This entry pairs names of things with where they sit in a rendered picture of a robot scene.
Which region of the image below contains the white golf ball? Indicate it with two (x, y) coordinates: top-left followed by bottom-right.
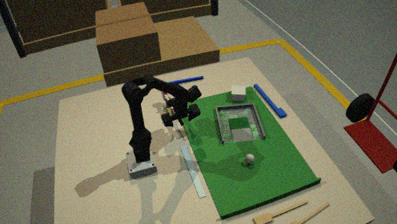
(245, 154), (255, 163)

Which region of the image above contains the green putting mat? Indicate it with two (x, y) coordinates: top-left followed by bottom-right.
(182, 86), (317, 217)

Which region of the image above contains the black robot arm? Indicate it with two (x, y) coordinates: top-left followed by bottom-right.
(122, 75), (202, 163)

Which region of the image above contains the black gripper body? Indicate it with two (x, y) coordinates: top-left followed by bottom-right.
(161, 104), (201, 127)

